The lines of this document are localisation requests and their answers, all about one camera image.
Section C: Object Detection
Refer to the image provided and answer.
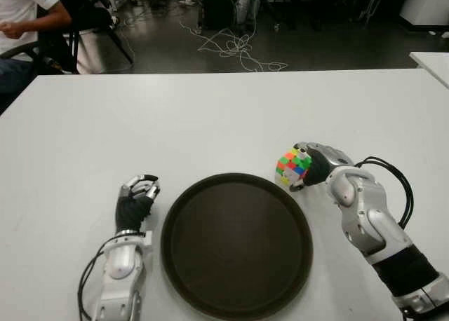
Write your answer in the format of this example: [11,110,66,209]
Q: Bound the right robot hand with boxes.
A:
[289,141,354,191]

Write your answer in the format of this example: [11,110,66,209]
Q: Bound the person in white shirt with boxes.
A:
[0,0,73,90]

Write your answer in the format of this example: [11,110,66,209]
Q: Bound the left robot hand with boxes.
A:
[115,173,161,233]

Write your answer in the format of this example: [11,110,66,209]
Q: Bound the dark round plate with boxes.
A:
[160,172,314,321]

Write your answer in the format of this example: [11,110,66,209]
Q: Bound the tangled white floor cable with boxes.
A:
[179,18,289,73]

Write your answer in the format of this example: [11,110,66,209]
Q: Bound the black cabinet on casters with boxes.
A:
[200,0,239,31]

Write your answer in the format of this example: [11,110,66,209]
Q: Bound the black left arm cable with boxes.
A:
[77,247,109,321]

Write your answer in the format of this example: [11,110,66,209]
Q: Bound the white side table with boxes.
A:
[409,51,449,89]

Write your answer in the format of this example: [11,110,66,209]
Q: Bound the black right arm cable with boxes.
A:
[354,156,417,229]

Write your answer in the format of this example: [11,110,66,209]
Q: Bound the black office chair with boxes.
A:
[34,0,136,75]

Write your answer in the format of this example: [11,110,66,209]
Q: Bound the multicoloured Rubik's cube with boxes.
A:
[275,147,313,187]

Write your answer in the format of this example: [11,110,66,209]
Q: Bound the silver background robot legs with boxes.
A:
[236,0,262,29]

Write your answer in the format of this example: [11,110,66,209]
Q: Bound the white cabinet with black base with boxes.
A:
[399,0,449,33]

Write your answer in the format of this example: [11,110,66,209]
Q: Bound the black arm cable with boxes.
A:
[354,156,417,229]
[77,247,109,321]

